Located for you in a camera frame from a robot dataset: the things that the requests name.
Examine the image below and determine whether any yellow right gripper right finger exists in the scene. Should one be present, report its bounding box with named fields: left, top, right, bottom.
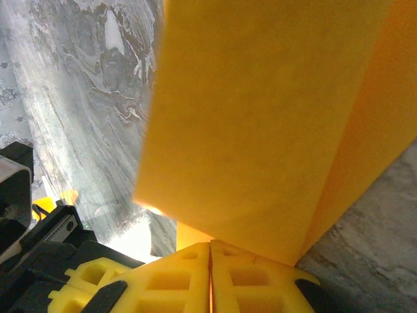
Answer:
left=211, top=239, right=339, bottom=313

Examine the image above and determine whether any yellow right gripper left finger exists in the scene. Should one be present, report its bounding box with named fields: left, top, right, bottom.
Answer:
left=86, top=243, right=211, bottom=313

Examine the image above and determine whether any orange cloth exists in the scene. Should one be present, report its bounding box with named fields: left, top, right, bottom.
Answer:
left=132, top=0, right=417, bottom=265

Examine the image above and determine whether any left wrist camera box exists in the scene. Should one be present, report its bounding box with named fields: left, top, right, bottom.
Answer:
left=0, top=142, right=35, bottom=226

